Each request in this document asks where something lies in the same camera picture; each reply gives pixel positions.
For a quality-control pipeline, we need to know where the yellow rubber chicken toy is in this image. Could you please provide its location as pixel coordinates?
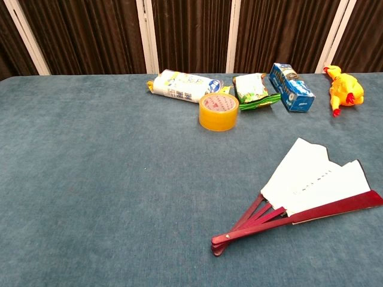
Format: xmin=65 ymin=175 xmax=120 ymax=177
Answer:
xmin=323 ymin=65 xmax=366 ymax=118

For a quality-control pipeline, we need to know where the red ribbed paper folding fan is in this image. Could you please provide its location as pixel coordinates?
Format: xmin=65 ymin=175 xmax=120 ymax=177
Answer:
xmin=211 ymin=137 xmax=383 ymax=257

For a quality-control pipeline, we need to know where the green snack bag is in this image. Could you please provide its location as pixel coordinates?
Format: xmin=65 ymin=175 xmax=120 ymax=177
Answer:
xmin=232 ymin=72 xmax=282 ymax=112

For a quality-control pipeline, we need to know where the blue carton box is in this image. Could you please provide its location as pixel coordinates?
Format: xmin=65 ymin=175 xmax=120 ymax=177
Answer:
xmin=268 ymin=62 xmax=317 ymax=114

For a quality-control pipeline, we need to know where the yellow adhesive tape roll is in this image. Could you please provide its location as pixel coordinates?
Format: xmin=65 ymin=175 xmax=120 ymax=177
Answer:
xmin=199 ymin=92 xmax=240 ymax=132

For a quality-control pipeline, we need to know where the white printed plastic package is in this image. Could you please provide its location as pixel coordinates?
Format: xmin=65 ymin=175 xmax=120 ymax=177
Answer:
xmin=145 ymin=69 xmax=233 ymax=105

